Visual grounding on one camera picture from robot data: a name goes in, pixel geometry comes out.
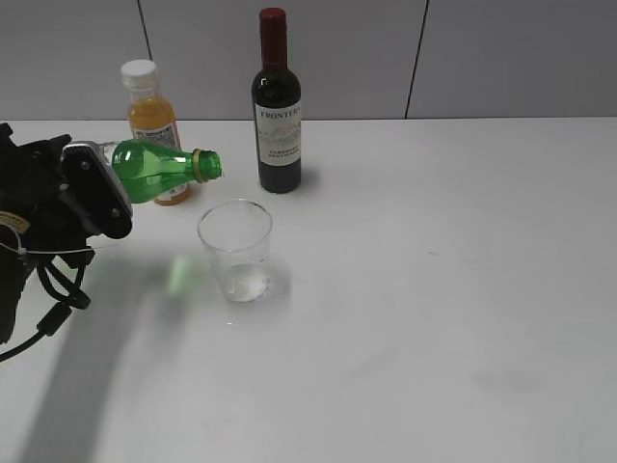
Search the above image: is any orange juice bottle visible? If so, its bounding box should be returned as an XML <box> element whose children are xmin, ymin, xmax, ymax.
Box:
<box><xmin>120</xmin><ymin>59</ymin><xmax>194</xmax><ymax>207</ymax></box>

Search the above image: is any transparent plastic cup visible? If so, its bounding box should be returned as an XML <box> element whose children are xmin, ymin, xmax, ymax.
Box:
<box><xmin>197</xmin><ymin>199</ymin><xmax>274</xmax><ymax>303</ymax></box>

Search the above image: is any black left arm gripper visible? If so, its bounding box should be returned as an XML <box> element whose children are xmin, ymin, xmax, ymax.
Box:
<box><xmin>1</xmin><ymin>123</ymin><xmax>96</xmax><ymax>260</ymax></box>

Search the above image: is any green sprite bottle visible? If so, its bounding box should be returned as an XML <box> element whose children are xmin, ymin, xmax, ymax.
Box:
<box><xmin>99</xmin><ymin>139</ymin><xmax>223</xmax><ymax>204</ymax></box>

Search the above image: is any dark red wine bottle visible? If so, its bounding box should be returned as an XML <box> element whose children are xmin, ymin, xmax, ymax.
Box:
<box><xmin>252</xmin><ymin>8</ymin><xmax>302</xmax><ymax>194</ymax></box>

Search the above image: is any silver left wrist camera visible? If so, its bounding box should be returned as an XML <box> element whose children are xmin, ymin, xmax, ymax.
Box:
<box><xmin>61</xmin><ymin>141</ymin><xmax>132</xmax><ymax>239</ymax></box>

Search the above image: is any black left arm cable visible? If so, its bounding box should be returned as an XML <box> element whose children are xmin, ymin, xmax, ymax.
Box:
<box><xmin>0</xmin><ymin>250</ymin><xmax>95</xmax><ymax>363</ymax></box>

